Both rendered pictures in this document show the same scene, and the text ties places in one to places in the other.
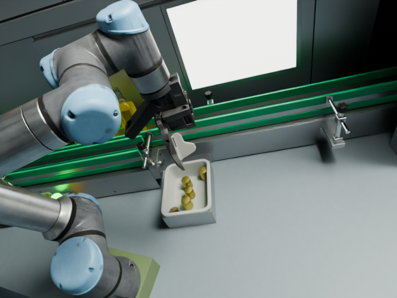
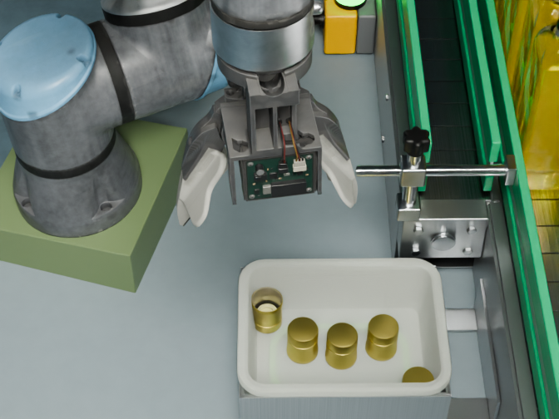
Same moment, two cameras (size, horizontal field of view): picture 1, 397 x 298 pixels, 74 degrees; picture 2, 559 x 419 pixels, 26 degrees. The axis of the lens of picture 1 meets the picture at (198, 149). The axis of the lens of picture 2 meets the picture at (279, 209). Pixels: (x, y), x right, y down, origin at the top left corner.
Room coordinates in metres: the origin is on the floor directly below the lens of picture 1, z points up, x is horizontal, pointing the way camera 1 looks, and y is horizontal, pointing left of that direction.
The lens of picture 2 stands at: (0.32, -0.61, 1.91)
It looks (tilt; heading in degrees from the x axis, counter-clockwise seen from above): 50 degrees down; 74
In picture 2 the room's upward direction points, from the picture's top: straight up
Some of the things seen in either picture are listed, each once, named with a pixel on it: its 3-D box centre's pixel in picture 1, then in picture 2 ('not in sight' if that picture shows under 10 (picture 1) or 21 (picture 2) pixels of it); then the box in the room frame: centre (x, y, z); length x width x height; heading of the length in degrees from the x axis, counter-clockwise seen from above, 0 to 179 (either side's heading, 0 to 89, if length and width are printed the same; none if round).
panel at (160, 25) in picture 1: (171, 54); not in sight; (0.93, -0.03, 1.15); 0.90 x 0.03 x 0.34; 75
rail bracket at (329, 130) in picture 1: (335, 127); not in sight; (0.55, -0.45, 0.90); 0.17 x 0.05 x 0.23; 165
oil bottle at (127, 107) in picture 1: (133, 122); (551, 106); (0.85, 0.20, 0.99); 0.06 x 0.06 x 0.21; 74
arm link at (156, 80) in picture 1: (149, 74); (267, 22); (0.49, 0.04, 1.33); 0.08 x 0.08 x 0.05
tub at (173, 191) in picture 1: (189, 191); (340, 344); (0.59, 0.09, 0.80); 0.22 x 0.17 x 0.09; 165
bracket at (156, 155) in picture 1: (158, 163); (442, 230); (0.73, 0.17, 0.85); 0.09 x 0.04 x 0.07; 165
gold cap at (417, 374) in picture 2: (204, 173); (417, 390); (0.65, 0.01, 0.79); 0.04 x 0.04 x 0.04
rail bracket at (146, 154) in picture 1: (147, 150); (434, 174); (0.71, 0.17, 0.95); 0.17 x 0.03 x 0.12; 165
